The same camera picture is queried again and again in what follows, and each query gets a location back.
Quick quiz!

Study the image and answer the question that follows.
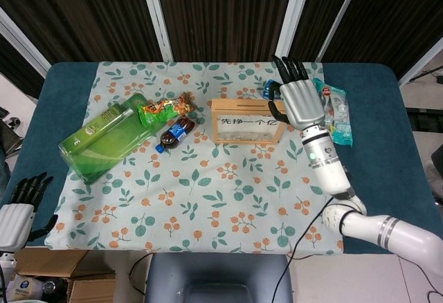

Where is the green transparent gift box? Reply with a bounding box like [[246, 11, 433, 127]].
[[57, 93, 163, 185]]

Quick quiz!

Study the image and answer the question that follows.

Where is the closed cardboard box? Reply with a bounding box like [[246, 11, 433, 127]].
[[67, 277, 117, 303]]

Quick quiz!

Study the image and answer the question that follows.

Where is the small cola bottle blue cap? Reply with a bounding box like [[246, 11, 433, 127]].
[[154, 116, 195, 154]]

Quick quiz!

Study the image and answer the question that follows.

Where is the teal snack bag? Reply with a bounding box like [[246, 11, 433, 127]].
[[313, 77, 354, 147]]

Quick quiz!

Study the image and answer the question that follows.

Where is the blue cookie box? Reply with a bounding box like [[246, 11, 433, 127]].
[[263, 79, 283, 100]]

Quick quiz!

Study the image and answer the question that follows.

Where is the green orange snack bag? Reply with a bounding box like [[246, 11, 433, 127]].
[[137, 91, 195, 127]]

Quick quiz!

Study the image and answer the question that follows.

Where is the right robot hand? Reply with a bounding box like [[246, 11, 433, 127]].
[[268, 55, 328, 131]]

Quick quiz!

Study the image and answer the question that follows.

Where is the black cable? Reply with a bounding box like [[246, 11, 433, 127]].
[[129, 252, 154, 297], [285, 195, 335, 261]]

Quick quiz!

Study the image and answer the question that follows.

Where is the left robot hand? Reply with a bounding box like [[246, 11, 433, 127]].
[[0, 172, 59, 250]]

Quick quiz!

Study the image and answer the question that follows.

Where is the white labelled package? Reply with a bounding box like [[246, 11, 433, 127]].
[[6, 274, 45, 301]]

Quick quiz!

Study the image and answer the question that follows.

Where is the open cardboard box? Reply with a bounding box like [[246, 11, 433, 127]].
[[13, 248, 117, 280]]

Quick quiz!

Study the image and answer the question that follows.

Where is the wooden frame money box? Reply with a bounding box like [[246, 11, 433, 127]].
[[210, 98, 288, 145]]

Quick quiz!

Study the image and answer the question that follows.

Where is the floral print tablecloth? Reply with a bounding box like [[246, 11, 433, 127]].
[[44, 61, 345, 256]]

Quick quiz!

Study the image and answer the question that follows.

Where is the white partition post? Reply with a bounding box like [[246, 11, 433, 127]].
[[275, 0, 316, 62], [137, 0, 174, 62], [397, 45, 443, 86], [315, 0, 367, 64], [0, 7, 53, 77]]

